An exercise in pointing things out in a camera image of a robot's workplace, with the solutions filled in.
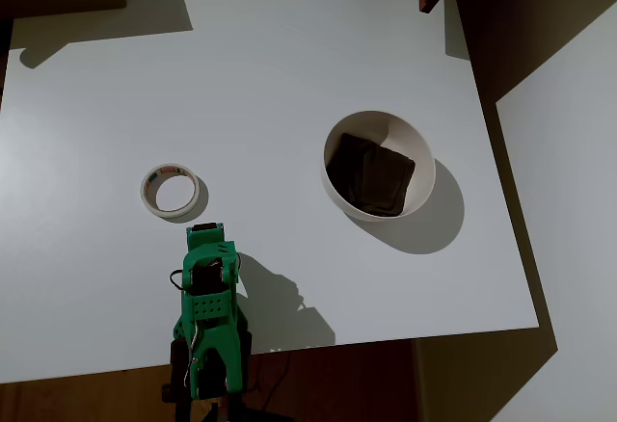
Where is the white masking tape roll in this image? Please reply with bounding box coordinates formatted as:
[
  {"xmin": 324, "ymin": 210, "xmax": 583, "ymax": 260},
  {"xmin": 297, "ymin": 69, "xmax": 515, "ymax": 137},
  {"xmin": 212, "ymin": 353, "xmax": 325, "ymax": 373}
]
[{"xmin": 140, "ymin": 163, "xmax": 201, "ymax": 218}]

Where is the dark folded cloth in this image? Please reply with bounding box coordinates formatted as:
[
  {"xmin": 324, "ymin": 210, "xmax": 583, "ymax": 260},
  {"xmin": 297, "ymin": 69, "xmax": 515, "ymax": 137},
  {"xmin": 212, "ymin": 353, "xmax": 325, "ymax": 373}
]
[{"xmin": 326, "ymin": 132, "xmax": 416, "ymax": 217}]

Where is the beige round bowl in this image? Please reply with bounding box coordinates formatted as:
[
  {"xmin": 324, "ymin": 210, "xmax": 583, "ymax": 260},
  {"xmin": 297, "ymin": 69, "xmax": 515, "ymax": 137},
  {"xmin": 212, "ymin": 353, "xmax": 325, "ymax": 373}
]
[{"xmin": 320, "ymin": 110, "xmax": 437, "ymax": 224}]

